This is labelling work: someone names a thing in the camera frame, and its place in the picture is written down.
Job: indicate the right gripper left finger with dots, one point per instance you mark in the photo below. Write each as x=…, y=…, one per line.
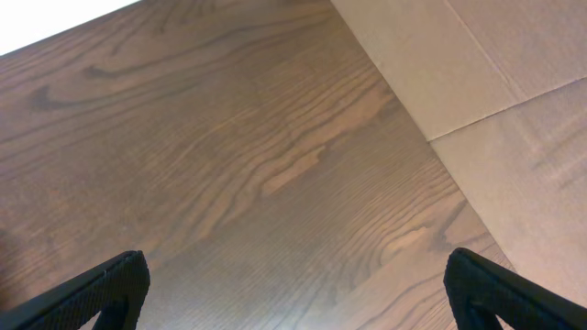
x=113, y=292

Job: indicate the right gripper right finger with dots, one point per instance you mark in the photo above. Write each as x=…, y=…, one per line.
x=483, y=294

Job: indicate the cardboard box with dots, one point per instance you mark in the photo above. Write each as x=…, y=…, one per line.
x=498, y=88

